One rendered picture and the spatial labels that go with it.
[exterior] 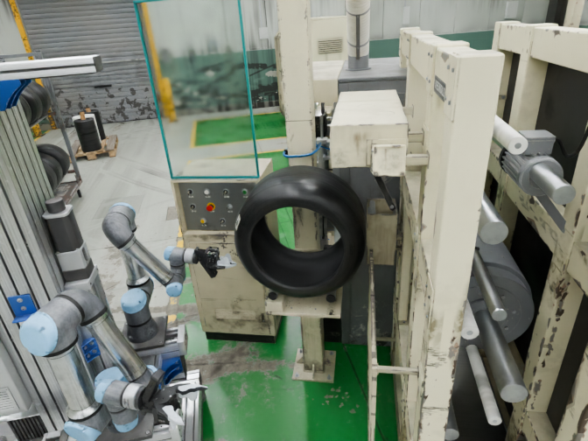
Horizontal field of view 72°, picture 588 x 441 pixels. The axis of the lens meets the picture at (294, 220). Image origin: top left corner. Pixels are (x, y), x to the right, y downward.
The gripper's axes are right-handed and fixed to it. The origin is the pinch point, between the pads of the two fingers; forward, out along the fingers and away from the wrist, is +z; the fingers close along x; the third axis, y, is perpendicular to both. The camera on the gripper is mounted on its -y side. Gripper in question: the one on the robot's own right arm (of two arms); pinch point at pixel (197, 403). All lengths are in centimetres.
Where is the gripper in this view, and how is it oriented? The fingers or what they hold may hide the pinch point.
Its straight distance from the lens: 139.2
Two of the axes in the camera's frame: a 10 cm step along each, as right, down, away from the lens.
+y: 0.3, 9.4, 3.3
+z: 9.6, 0.6, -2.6
